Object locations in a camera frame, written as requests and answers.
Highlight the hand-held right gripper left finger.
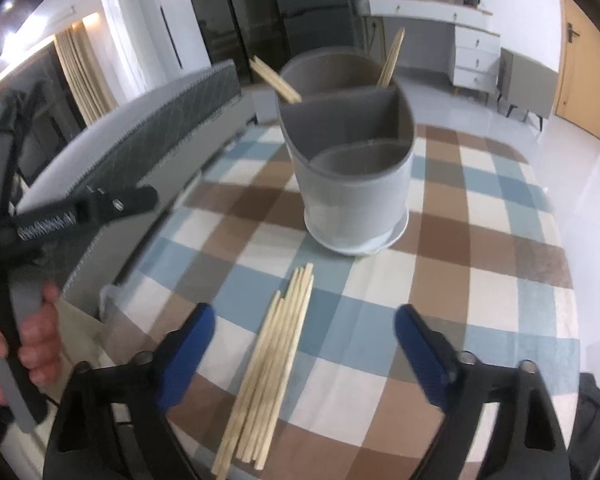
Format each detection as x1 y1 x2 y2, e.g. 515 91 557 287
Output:
42 303 216 480

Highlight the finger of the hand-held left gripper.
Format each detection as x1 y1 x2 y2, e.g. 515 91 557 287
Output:
0 185 159 272
0 80 48 227

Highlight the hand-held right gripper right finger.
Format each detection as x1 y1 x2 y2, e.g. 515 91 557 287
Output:
394 305 571 480

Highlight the bundle of wooden chopsticks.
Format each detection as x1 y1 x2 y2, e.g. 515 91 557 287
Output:
211 262 315 476

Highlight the white grey utensil holder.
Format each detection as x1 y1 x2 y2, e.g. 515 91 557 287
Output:
276 46 417 257

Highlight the slim wooden chopstick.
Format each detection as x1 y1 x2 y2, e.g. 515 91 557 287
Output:
252 56 303 101
249 58 301 104
377 27 406 87

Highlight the person's left hand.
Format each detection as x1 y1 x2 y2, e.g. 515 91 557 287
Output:
0 282 63 406

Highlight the checkered tablecloth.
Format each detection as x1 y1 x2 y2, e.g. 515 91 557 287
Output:
100 122 581 480

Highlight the dark window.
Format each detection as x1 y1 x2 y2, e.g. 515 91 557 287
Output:
0 42 88 186

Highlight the beige curtain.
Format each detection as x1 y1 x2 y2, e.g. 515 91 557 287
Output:
55 27 118 126

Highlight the white wardrobe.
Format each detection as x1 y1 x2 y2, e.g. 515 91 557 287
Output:
102 0 216 111

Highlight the black bag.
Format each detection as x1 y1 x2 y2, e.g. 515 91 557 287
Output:
567 372 600 480

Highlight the dark glass cabinet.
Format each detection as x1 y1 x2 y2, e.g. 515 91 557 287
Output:
180 0 291 76

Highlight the dark grey refrigerator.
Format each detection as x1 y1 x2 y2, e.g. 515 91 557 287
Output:
267 0 361 58

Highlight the grey nightstand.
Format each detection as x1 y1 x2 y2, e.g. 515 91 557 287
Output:
497 47 561 131

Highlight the wooden door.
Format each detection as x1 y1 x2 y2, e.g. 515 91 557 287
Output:
554 0 600 141

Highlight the white dressing table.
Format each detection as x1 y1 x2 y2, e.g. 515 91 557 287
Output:
357 0 502 103

